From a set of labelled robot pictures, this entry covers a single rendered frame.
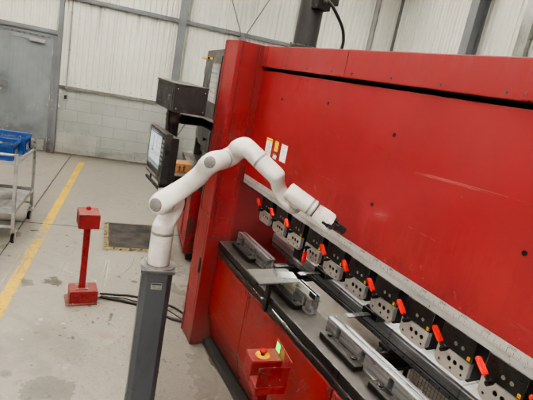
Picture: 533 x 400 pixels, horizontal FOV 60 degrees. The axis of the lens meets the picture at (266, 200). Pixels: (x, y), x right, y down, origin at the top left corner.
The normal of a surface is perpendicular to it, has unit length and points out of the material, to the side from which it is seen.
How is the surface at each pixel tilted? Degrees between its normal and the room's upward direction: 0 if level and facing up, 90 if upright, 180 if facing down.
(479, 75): 90
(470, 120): 90
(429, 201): 90
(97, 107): 90
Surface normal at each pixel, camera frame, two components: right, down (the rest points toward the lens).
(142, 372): 0.25, 0.29
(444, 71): -0.88, -0.05
